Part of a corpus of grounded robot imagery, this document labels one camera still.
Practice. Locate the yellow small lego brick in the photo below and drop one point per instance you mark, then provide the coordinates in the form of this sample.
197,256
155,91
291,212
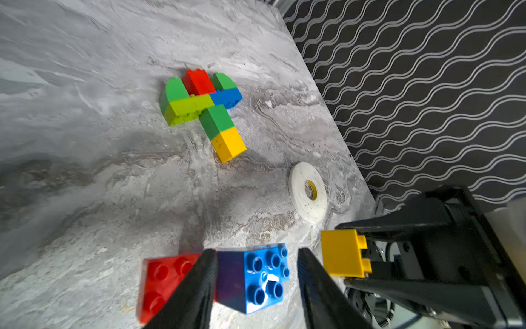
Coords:
342,254

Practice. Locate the green small lego brick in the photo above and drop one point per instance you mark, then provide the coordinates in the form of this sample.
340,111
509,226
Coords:
174,90
215,120

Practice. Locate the white tape roll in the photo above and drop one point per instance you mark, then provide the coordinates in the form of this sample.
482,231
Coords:
307,192

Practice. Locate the green lego brick back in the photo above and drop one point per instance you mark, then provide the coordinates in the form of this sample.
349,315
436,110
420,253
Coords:
222,82

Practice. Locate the blue long lego brick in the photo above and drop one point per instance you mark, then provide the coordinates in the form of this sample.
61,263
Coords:
229,98

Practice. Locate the yellow square lego brick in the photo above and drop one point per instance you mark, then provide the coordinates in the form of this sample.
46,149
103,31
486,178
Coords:
228,144

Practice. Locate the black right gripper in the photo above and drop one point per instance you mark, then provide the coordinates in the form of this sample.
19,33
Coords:
450,264

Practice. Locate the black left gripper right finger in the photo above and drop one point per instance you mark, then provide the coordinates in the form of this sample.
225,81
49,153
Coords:
325,306

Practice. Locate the red long lego brick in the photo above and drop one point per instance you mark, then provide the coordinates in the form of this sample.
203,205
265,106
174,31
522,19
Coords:
164,283

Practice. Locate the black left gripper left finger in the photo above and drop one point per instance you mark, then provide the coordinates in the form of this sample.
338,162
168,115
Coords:
185,292

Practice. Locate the lime green long lego brick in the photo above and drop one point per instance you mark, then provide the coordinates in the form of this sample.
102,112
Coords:
183,111

